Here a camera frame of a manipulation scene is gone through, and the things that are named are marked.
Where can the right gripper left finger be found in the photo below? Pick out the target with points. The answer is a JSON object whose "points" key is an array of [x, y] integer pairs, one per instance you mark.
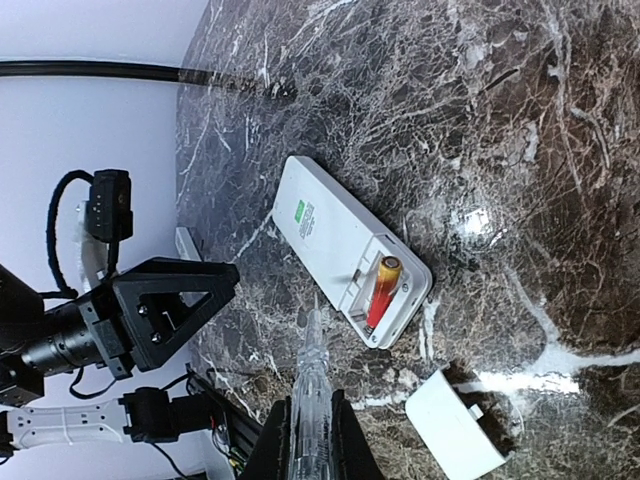
{"points": [[269, 459]]}

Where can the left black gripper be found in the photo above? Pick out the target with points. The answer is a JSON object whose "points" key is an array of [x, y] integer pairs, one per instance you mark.
{"points": [[155, 309]]}

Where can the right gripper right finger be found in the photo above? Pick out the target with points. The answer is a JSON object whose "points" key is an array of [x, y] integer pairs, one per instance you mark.
{"points": [[351, 453]]}

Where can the clear pen screwdriver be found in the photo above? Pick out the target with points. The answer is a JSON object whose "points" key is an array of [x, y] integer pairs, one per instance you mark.
{"points": [[311, 406]]}

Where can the white battery cover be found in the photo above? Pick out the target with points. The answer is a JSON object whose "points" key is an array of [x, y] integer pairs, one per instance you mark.
{"points": [[468, 429]]}

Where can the red yellow battery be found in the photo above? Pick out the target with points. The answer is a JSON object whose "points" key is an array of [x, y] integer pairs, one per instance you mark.
{"points": [[389, 272]]}

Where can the white remote green buttons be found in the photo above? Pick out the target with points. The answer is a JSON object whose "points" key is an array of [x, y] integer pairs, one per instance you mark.
{"points": [[341, 243]]}

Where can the black front table rail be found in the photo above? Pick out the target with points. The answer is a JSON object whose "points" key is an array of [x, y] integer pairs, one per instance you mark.
{"points": [[233, 432]]}

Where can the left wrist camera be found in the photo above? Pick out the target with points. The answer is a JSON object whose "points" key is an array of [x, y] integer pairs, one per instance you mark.
{"points": [[108, 219]]}

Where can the left black frame post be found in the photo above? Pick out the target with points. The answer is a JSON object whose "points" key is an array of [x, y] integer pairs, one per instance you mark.
{"points": [[83, 68]]}

